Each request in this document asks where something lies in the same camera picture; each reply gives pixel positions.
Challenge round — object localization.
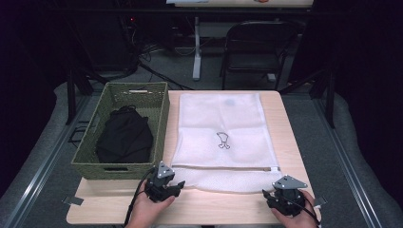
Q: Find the black garment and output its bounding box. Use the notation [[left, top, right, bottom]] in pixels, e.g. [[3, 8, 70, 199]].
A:
[[95, 104, 155, 164]]

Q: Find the thick black floor cable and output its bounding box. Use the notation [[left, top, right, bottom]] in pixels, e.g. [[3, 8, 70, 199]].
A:
[[137, 61, 194, 91]]

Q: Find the tangle of floor cables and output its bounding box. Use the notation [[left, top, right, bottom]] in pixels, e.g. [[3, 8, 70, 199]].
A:
[[139, 42, 165, 65]]

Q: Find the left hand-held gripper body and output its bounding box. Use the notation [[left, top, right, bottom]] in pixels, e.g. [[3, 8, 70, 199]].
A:
[[144, 161, 179, 203]]

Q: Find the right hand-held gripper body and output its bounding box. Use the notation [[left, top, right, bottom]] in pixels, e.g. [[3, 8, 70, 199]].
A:
[[272, 174, 308, 218]]

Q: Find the thin black cable loop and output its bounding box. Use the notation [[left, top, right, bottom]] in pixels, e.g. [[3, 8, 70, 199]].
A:
[[67, 120, 93, 143]]

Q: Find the grey tape strip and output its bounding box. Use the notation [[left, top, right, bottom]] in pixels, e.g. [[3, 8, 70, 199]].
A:
[[62, 195, 85, 206], [313, 196, 329, 208]]

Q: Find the white desk leg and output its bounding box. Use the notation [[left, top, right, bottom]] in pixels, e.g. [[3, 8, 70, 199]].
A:
[[192, 16, 202, 82]]

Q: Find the white mesh laundry bag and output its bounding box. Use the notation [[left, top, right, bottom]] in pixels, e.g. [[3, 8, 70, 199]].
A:
[[170, 92, 284, 194]]

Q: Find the black folding chair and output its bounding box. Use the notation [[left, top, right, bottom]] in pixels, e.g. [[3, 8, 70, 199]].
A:
[[220, 20, 302, 91]]

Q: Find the right hand-held gripper cable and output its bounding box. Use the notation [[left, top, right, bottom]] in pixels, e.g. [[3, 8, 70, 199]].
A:
[[278, 193, 321, 227]]

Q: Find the aluminium rail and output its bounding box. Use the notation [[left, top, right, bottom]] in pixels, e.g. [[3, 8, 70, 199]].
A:
[[3, 94, 93, 228], [312, 94, 381, 228]]

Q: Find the black metal stand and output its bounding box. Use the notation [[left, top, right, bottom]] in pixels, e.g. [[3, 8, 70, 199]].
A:
[[278, 67, 336, 129], [65, 67, 108, 126]]

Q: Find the person's left hand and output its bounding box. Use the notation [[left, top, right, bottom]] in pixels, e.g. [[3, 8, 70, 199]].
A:
[[125, 182, 176, 228]]

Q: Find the person's right hand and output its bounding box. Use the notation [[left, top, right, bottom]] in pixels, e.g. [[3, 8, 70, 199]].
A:
[[271, 190, 321, 228]]

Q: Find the green woven basket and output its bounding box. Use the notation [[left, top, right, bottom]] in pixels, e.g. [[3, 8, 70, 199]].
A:
[[70, 81, 171, 181]]

